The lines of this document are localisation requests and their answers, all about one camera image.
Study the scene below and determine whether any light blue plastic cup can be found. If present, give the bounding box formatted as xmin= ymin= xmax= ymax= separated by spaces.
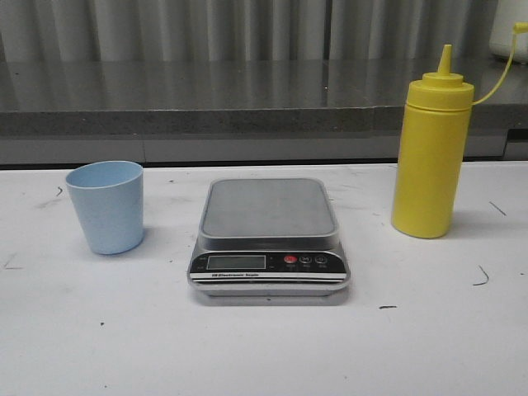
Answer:
xmin=66 ymin=161 xmax=144 ymax=255

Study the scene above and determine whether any yellow squeeze bottle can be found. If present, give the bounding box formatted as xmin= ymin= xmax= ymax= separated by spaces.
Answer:
xmin=391 ymin=44 xmax=507 ymax=239

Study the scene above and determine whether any silver digital kitchen scale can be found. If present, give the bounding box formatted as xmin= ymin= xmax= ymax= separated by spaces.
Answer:
xmin=187 ymin=177 xmax=351 ymax=298

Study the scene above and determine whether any grey stone counter ledge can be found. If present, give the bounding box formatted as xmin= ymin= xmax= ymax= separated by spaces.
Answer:
xmin=0 ymin=59 xmax=528 ymax=164

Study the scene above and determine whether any white container in background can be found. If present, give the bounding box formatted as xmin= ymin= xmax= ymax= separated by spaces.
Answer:
xmin=488 ymin=0 xmax=528 ymax=59

